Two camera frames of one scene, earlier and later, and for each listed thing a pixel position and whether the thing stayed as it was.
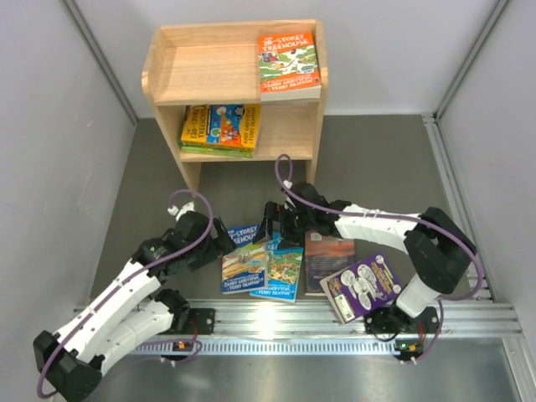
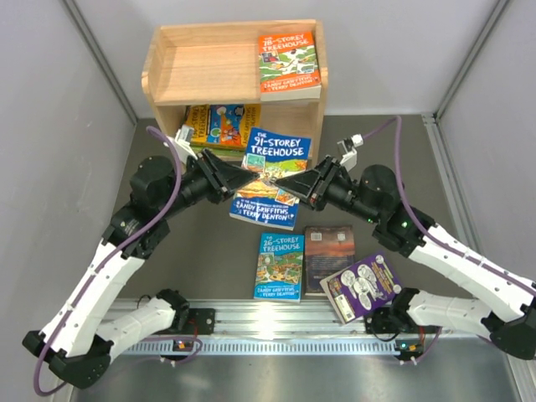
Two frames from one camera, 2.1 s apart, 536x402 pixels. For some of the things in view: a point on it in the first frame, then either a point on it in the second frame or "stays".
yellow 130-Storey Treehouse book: [232, 126] stays
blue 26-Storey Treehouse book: [283, 270] stays
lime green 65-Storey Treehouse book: [216, 151] stays
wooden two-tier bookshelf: [219, 64] stays
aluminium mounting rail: [308, 318] stays
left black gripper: [217, 247] to [228, 177]
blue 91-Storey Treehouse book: [244, 268] to [271, 154]
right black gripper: [272, 213] to [315, 182]
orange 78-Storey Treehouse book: [289, 69] stays
